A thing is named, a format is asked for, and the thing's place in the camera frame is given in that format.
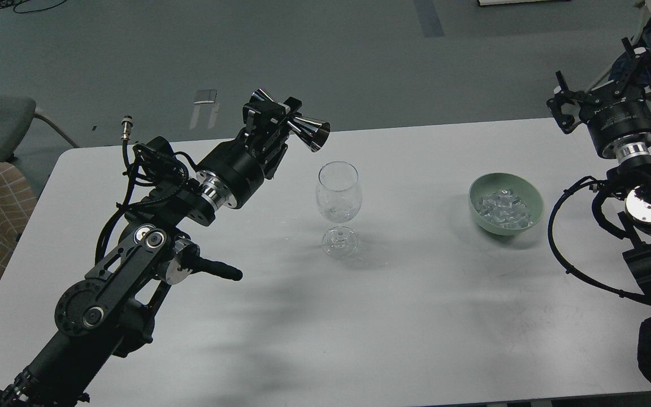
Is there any black floor cable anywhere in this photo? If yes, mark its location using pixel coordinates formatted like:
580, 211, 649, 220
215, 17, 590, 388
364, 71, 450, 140
0, 0, 66, 24

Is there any green bowl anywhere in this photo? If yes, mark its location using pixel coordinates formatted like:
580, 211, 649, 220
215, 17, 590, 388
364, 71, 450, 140
467, 172, 545, 236

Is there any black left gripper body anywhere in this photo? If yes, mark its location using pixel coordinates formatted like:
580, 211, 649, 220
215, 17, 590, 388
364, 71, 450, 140
196, 127, 289, 209

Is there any clear wine glass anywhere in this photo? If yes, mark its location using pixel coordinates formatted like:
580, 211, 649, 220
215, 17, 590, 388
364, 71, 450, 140
315, 161, 363, 258

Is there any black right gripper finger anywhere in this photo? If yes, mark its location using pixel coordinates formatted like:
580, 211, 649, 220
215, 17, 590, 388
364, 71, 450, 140
613, 38, 651, 96
546, 71, 602, 134

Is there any metal floor plate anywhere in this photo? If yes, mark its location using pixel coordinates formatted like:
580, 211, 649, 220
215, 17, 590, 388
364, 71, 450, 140
192, 89, 218, 105

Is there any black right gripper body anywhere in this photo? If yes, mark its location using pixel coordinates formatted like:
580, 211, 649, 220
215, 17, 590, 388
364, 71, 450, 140
581, 91, 651, 159

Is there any ice cubes pile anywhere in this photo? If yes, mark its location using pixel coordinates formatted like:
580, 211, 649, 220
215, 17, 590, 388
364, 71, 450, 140
475, 189, 534, 230

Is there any steel double jigger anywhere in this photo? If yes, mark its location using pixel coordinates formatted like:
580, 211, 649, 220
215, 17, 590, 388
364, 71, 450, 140
248, 88, 331, 153

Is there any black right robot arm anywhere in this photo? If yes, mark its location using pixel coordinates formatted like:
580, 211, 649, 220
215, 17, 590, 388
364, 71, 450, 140
546, 38, 651, 306

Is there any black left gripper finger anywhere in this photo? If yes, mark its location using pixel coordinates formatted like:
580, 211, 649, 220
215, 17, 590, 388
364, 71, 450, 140
266, 97, 302, 170
243, 101, 281, 154

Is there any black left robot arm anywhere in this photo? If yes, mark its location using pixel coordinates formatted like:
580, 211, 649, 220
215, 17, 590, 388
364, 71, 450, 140
0, 89, 331, 406

